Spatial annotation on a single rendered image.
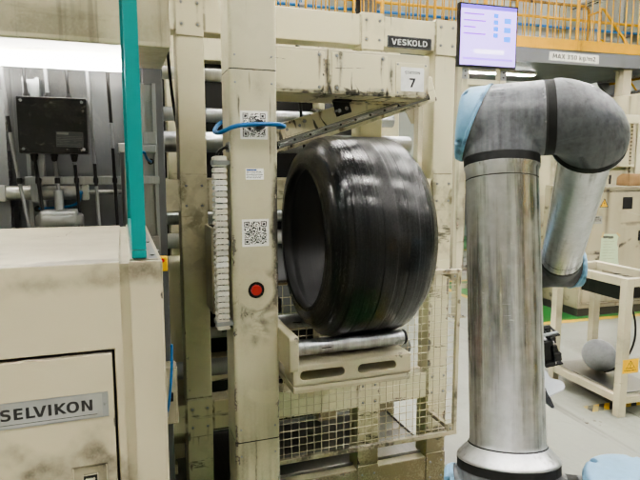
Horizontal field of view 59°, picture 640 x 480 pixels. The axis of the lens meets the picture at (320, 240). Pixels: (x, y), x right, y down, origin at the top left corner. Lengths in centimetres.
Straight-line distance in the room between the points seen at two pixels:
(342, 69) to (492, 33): 379
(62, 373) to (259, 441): 98
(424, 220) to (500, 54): 423
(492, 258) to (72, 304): 59
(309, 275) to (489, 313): 115
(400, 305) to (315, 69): 82
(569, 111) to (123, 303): 69
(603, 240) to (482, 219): 513
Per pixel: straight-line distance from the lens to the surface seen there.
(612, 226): 605
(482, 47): 554
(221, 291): 156
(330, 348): 159
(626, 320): 357
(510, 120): 90
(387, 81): 198
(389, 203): 146
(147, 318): 81
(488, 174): 88
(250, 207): 154
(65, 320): 81
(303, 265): 195
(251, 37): 158
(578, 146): 93
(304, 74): 187
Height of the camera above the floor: 139
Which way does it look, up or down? 7 degrees down
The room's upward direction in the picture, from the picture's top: straight up
